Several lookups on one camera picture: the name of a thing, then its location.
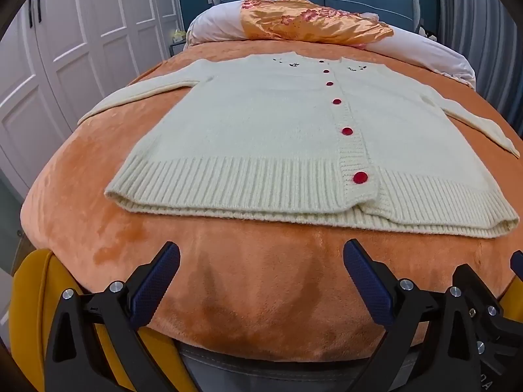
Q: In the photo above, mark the grey-blue curtain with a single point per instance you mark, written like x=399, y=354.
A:
x=474, y=12

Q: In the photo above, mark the white pillow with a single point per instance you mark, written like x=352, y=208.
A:
x=216, y=24

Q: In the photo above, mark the orange plush blanket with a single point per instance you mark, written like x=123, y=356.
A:
x=253, y=277

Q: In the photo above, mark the yellow chair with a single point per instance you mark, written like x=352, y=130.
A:
x=28, y=294

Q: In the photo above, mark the cream knitted cardigan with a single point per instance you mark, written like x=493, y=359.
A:
x=253, y=130

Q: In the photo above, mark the small white bedside object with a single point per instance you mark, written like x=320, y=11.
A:
x=425, y=32

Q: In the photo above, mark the orange floral satin cloth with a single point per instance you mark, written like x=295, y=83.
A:
x=310, y=22

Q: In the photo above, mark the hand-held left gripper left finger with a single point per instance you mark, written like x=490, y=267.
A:
x=155, y=281

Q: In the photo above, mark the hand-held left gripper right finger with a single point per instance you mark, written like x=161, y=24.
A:
x=367, y=281

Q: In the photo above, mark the white panelled wardrobe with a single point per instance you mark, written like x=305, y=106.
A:
x=73, y=49

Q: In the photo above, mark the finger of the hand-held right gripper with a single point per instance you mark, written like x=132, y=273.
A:
x=517, y=263
x=486, y=302

